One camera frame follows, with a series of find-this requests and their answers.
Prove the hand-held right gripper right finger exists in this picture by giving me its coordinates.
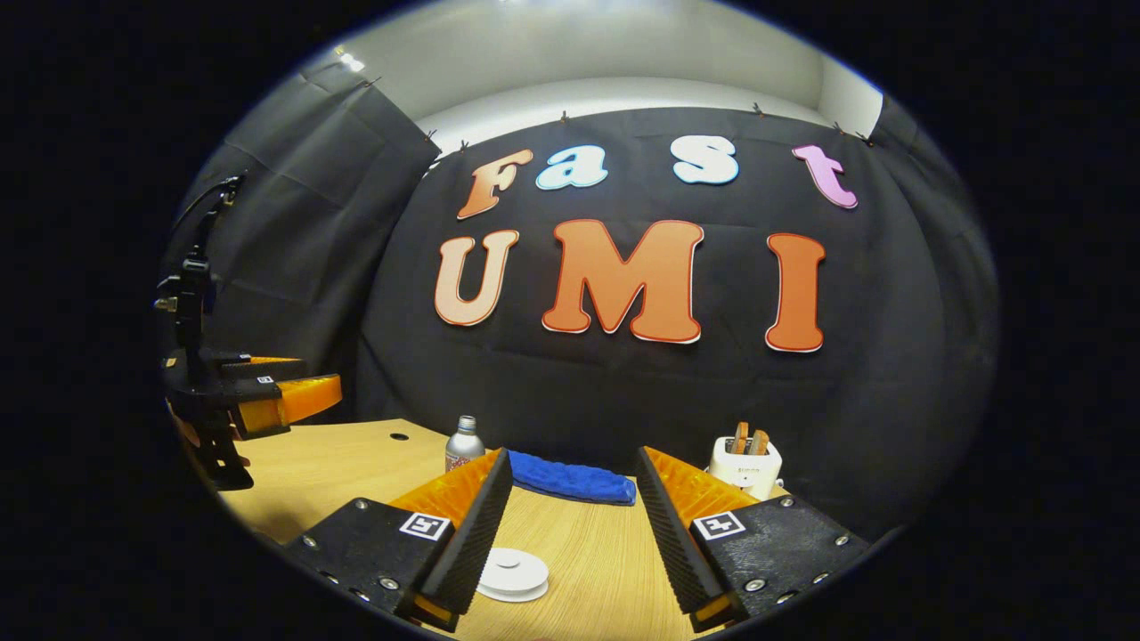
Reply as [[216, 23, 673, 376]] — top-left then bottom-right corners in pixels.
[[635, 446, 869, 633]]

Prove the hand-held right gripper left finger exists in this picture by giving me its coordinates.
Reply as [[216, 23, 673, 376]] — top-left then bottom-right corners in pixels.
[[285, 448, 515, 633]]

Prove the silver water bottle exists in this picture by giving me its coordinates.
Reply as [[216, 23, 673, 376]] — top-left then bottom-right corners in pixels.
[[444, 415, 486, 474]]

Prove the cream toaster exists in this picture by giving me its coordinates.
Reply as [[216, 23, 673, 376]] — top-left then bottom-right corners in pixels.
[[709, 436, 785, 501]]

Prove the blue cloth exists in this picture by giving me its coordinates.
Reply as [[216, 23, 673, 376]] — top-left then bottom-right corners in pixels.
[[508, 450, 638, 507]]

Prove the black cable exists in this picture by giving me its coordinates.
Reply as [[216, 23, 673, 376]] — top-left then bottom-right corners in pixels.
[[174, 174, 246, 268]]

